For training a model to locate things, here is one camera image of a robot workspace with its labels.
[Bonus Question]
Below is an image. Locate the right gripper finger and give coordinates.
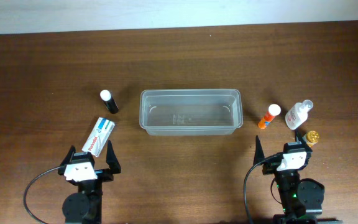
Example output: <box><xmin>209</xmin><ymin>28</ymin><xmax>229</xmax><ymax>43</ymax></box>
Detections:
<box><xmin>295</xmin><ymin>129</ymin><xmax>310</xmax><ymax>151</ymax></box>
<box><xmin>253</xmin><ymin>136</ymin><xmax>265</xmax><ymax>165</ymax></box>

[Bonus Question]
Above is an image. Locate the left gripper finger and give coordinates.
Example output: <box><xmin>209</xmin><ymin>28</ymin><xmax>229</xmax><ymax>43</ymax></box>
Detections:
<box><xmin>60</xmin><ymin>146</ymin><xmax>76</xmax><ymax>166</ymax></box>
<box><xmin>106</xmin><ymin>140</ymin><xmax>121</xmax><ymax>172</ymax></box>

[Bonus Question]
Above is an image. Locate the white spray bottle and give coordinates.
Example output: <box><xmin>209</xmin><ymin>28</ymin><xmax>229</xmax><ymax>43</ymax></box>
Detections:
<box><xmin>285</xmin><ymin>100</ymin><xmax>313</xmax><ymax>130</ymax></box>

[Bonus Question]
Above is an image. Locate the white Panadol medicine box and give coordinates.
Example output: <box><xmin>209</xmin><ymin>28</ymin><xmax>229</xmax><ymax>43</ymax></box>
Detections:
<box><xmin>82</xmin><ymin>117</ymin><xmax>116</xmax><ymax>157</ymax></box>

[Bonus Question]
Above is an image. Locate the black bottle white cap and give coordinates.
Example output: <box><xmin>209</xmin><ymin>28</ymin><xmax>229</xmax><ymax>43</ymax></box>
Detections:
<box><xmin>99</xmin><ymin>90</ymin><xmax>119</xmax><ymax>114</ymax></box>

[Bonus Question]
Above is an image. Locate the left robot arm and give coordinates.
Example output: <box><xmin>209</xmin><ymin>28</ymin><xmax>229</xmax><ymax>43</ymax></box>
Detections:
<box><xmin>58</xmin><ymin>141</ymin><xmax>121</xmax><ymax>224</ymax></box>

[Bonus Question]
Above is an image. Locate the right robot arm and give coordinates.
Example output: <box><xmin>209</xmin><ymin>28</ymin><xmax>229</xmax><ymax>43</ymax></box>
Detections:
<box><xmin>244</xmin><ymin>131</ymin><xmax>343</xmax><ymax>224</ymax></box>

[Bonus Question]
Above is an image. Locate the clear plastic container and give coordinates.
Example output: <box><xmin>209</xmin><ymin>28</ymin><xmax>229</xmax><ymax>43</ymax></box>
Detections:
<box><xmin>139</xmin><ymin>89</ymin><xmax>243</xmax><ymax>136</ymax></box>

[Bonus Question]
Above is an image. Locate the small gold lid jar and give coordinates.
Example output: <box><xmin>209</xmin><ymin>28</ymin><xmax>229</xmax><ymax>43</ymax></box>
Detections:
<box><xmin>303</xmin><ymin>131</ymin><xmax>320</xmax><ymax>147</ymax></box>

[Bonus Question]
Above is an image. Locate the orange tube white cap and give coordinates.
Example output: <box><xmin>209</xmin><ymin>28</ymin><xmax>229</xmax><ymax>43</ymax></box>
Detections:
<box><xmin>258</xmin><ymin>104</ymin><xmax>281</xmax><ymax>129</ymax></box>

